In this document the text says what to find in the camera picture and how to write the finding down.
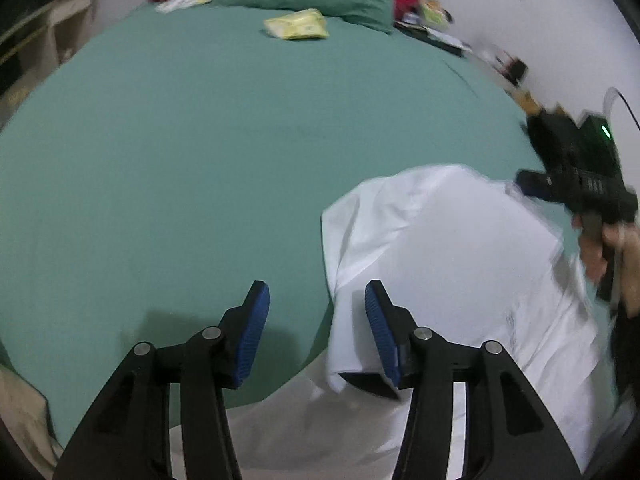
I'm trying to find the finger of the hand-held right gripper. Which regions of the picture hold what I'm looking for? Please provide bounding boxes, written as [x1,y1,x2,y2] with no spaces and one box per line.
[515,169,555,202]

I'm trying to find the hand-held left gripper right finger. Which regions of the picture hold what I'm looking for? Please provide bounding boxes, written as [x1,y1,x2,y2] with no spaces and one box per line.
[364,280,583,480]

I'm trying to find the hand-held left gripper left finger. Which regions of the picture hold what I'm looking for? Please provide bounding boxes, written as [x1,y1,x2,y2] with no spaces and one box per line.
[52,280,271,480]

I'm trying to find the white garment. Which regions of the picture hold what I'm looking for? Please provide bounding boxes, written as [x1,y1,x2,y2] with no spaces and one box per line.
[167,162,616,480]

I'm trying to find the black clothes pile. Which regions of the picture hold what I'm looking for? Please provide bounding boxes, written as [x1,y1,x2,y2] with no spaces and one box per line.
[609,305,640,411]

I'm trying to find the beige clothes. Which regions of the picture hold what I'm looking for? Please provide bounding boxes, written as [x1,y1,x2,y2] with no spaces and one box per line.
[0,364,65,480]

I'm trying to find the person's right hand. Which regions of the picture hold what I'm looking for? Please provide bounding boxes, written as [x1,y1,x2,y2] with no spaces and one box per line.
[571,212,640,286]

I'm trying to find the white nightstand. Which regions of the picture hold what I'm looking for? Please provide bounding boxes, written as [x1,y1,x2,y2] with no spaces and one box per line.
[477,42,532,88]

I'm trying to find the bed with green sheet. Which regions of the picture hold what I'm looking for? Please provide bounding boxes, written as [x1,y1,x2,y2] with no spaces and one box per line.
[0,2,568,448]

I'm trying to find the green yellow snack bag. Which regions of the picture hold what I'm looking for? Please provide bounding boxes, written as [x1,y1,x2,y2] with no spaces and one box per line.
[417,0,455,27]

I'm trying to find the yellow packet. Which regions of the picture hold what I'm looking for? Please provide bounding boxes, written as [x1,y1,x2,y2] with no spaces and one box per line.
[263,8,329,41]

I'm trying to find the white paper packet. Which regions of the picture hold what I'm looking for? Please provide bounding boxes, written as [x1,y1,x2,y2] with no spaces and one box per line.
[155,0,213,13]

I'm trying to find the white desk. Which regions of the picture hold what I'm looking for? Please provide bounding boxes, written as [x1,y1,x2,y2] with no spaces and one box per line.
[0,0,97,98]

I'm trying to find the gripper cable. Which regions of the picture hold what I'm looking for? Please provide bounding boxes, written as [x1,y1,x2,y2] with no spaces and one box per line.
[604,87,640,132]

